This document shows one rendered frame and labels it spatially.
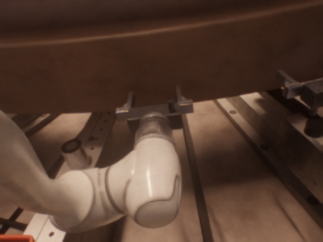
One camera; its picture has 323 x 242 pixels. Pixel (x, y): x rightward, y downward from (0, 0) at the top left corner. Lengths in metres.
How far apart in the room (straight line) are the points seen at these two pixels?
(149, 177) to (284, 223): 0.92
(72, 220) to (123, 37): 0.51
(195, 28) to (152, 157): 0.44
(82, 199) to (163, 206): 0.15
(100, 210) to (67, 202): 0.06
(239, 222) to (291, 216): 0.22
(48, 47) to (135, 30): 0.27
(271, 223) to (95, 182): 0.91
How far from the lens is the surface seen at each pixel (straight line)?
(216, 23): 0.80
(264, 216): 1.28
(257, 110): 1.58
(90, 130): 1.20
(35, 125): 2.03
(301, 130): 1.14
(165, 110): 0.63
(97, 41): 0.82
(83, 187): 0.50
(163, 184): 0.44
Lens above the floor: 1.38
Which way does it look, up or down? 37 degrees down
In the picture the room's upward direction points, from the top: 9 degrees counter-clockwise
